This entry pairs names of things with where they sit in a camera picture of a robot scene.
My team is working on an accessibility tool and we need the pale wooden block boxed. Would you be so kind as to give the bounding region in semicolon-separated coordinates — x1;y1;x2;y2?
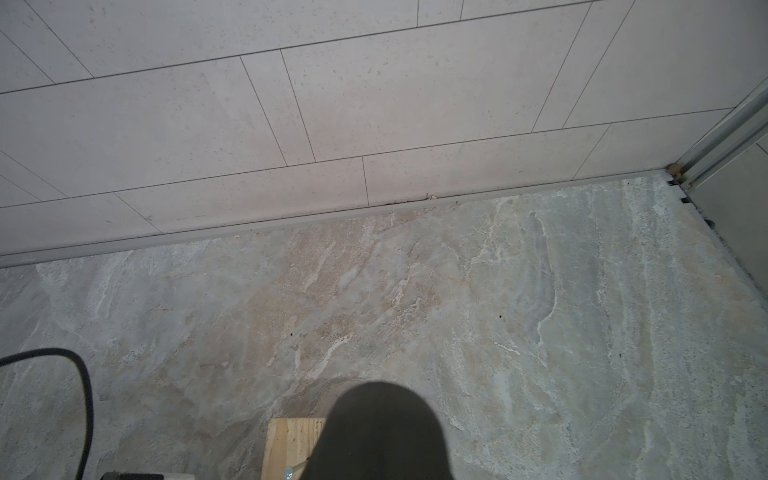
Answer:
261;418;326;480

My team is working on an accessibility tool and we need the left wrist thin black cable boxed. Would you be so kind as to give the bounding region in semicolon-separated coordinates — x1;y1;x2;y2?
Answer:
0;347;95;480

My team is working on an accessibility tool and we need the red black claw hammer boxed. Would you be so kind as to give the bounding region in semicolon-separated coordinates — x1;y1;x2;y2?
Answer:
301;381;453;479

